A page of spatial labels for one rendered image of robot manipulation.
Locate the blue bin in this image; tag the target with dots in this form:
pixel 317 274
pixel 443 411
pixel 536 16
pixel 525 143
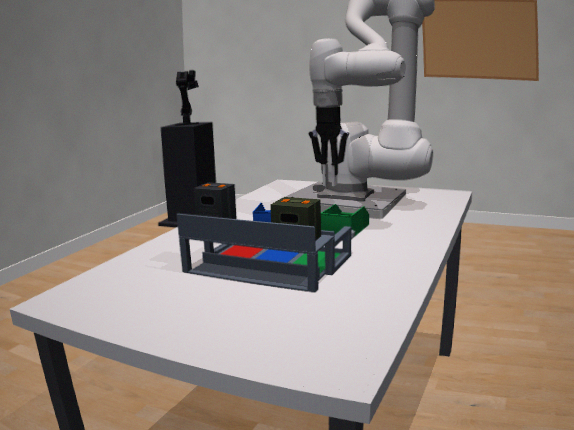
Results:
pixel 260 214

